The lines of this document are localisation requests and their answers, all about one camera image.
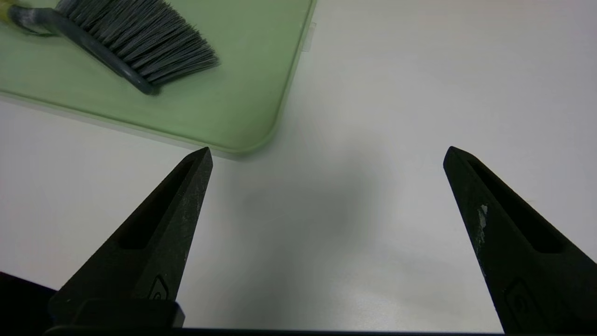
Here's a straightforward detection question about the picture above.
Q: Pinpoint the grey brush with green handle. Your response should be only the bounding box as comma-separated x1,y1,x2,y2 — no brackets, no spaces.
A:
7,0,220,96

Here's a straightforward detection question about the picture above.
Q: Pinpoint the light green plastic tray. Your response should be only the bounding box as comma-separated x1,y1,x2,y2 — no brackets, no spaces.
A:
0,0,318,157

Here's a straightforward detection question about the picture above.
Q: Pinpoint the dark robot chassis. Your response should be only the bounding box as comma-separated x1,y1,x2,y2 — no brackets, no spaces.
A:
0,271,57,336

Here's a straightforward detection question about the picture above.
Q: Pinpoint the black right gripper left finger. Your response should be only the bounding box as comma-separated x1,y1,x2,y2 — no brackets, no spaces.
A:
49,147,214,328

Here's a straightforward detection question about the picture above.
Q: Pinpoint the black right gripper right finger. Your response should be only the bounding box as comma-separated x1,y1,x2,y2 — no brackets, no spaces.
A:
442,146,597,333

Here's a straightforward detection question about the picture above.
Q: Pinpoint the clear tape piece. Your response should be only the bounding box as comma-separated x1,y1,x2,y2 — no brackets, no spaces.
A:
302,21,317,52

